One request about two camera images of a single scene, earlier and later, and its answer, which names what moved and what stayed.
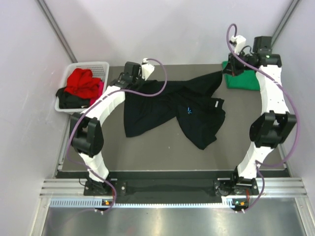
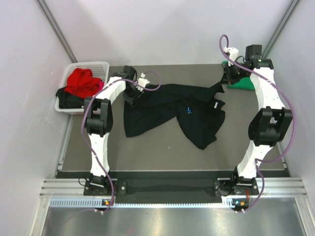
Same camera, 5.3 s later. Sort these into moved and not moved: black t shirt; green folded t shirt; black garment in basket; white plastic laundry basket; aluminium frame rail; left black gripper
Moved: left black gripper; black t shirt
Not moved: white plastic laundry basket; aluminium frame rail; black garment in basket; green folded t shirt
